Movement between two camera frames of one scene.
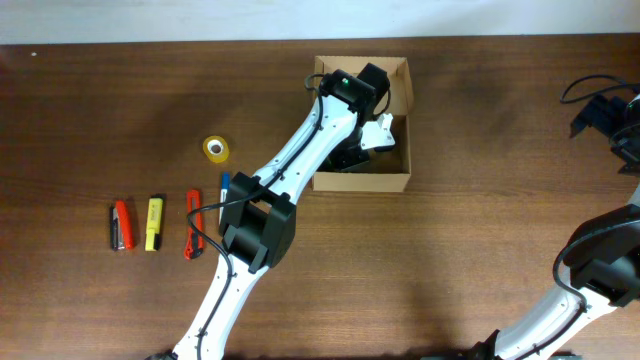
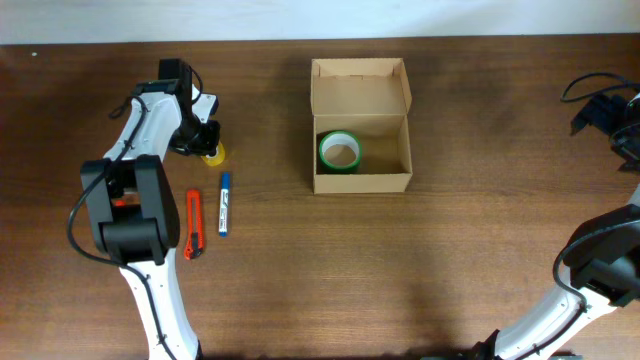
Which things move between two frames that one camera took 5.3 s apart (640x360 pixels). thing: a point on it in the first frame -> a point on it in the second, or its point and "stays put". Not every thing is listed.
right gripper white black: [599, 114] stays put
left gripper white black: [348, 159] -> [209, 142]
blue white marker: [225, 187] stays put
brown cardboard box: [387, 171] stays put
